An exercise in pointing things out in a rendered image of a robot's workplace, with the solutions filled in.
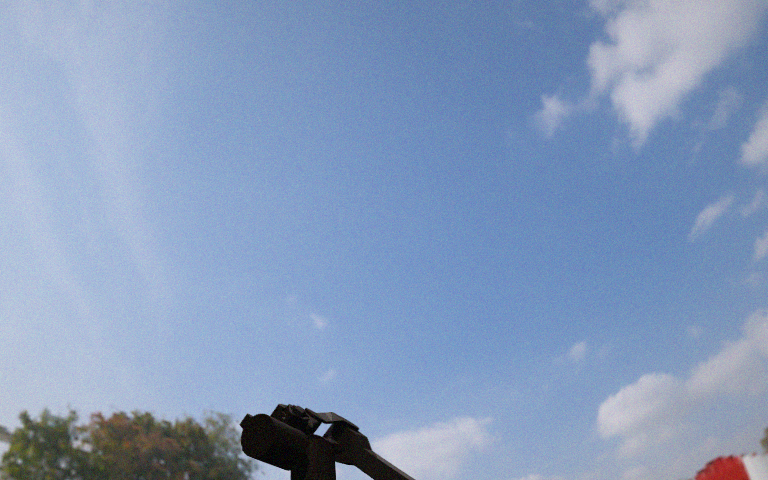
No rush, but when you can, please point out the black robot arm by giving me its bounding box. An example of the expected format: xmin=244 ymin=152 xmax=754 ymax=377
xmin=240 ymin=404 xmax=416 ymax=480

